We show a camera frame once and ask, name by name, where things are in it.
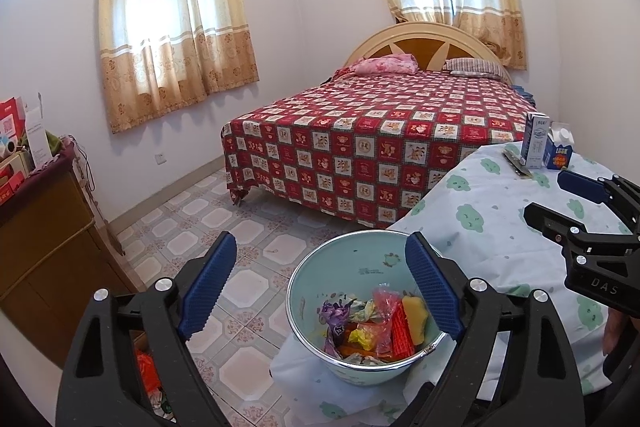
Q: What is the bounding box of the yellow sponge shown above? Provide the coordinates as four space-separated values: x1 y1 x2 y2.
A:
402 296 428 347

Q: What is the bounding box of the red foam net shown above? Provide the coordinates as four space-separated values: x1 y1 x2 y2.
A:
390 303 416 362

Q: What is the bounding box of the pink plastic bag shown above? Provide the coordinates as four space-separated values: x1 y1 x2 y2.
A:
372 284 401 358

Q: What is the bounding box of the colourful printed plastic bag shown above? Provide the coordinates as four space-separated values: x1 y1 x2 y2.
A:
349 299 380 323

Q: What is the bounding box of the purple plastic wrapper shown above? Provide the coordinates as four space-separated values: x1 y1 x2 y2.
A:
319 299 352 360

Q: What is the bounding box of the teal trash bin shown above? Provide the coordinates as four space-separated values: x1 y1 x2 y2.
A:
285 230 445 387

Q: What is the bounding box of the person right hand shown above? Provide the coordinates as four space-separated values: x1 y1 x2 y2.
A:
602 309 640 355

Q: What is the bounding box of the red bag on floor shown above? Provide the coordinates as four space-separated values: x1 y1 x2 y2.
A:
136 350 162 395

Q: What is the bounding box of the blue look carton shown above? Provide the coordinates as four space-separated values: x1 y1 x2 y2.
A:
542 126 575 170

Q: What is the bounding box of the dark snack wrapper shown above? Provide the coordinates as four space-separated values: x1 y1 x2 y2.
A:
502 148 533 178

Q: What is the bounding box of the grey milk carton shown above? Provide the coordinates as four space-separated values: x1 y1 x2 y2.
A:
521 112 551 169

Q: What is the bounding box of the cloud pattern tablecloth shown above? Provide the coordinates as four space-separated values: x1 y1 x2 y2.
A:
271 145 628 426

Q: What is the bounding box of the brown wooden cabinet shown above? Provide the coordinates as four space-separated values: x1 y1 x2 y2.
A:
1 144 136 367

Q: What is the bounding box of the striped pillow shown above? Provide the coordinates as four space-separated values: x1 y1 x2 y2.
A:
442 57 509 81

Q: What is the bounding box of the bed with red quilt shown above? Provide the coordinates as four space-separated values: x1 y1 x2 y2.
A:
221 70 533 229

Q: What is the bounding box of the cream wooden headboard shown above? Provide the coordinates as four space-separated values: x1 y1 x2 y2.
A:
343 22 500 70

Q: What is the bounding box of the pink pillow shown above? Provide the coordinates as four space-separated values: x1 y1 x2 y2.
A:
348 53 420 75

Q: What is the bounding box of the red white box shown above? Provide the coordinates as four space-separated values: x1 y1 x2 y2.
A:
1 98 53 168

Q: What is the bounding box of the left beige curtain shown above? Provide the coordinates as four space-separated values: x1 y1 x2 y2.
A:
98 0 259 133

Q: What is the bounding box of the wall socket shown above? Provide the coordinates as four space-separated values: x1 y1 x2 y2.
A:
154 153 166 165

